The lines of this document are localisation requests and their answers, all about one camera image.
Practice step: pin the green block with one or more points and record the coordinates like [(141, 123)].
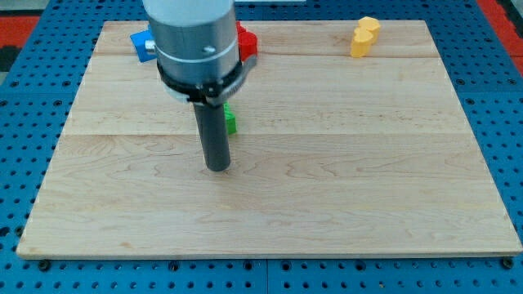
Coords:
[(231, 126)]

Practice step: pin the red block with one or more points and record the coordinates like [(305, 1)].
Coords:
[(247, 42)]

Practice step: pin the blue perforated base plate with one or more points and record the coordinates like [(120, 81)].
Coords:
[(41, 85)]

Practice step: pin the blue block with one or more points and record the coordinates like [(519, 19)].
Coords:
[(138, 41)]

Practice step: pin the light wooden board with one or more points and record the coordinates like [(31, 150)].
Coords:
[(333, 157)]

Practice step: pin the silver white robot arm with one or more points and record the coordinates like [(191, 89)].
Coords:
[(197, 48)]

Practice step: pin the yellow heart block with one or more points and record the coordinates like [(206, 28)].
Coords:
[(361, 42)]

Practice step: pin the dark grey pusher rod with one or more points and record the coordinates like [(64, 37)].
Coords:
[(214, 136)]

